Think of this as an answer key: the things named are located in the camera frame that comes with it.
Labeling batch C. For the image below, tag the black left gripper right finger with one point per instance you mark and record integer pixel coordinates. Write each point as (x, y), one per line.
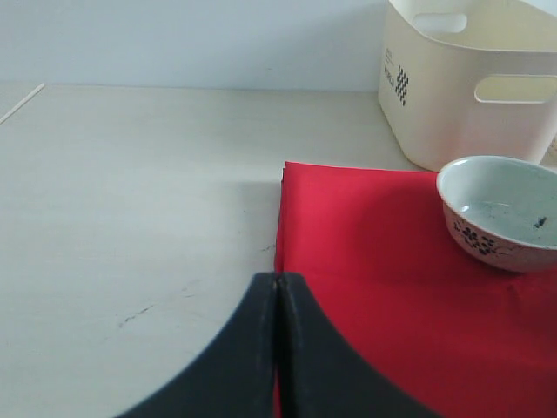
(320, 374)

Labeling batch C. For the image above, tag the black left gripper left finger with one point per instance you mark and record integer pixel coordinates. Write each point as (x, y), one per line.
(234, 375)

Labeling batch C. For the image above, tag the red table cloth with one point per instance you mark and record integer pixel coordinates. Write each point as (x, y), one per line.
(465, 338)

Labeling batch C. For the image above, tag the white ceramic bowl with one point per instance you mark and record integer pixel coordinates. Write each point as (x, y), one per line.
(501, 210)

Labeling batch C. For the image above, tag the large cream plastic bin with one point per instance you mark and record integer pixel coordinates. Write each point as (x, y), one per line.
(463, 78)

